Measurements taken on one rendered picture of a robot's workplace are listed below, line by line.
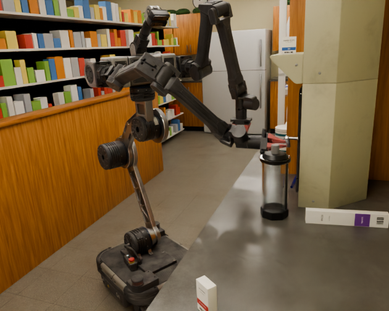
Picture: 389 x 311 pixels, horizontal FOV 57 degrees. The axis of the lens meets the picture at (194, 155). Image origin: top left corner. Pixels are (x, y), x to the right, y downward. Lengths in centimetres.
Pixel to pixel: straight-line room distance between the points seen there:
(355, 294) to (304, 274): 13
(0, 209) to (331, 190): 213
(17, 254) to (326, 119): 234
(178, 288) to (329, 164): 71
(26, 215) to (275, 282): 221
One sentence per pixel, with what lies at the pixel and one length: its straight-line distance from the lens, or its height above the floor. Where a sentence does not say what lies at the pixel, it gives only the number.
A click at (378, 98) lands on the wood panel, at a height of 131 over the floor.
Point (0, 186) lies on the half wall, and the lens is 274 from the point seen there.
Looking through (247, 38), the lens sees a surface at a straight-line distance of 634.
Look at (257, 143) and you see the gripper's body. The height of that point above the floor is 117.
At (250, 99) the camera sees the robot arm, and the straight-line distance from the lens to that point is 176.
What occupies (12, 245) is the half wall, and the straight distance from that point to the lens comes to 289.
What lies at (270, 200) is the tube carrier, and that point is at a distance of 130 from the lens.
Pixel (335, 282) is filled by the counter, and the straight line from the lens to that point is 106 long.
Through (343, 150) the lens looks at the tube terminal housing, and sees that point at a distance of 141.
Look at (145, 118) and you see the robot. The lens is 197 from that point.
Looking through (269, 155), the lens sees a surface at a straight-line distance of 126.
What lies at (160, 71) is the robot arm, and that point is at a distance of 134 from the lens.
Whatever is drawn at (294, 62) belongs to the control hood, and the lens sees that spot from 132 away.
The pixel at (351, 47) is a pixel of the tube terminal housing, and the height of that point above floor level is 152.
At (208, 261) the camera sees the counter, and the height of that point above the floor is 94.
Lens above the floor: 155
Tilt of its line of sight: 17 degrees down
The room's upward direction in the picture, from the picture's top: 3 degrees counter-clockwise
